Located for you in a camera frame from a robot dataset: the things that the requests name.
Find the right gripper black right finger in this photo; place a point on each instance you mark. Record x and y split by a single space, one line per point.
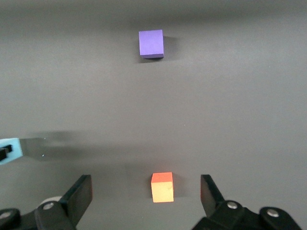
211 196

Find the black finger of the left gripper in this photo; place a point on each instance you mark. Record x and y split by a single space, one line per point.
4 152

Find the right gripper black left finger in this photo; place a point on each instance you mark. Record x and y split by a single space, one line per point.
76 198

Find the light blue cube block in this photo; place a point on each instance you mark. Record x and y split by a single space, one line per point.
16 149

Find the orange cube block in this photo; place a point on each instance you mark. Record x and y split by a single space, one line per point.
162 190

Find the purple cube block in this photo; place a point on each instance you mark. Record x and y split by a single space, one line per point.
151 43

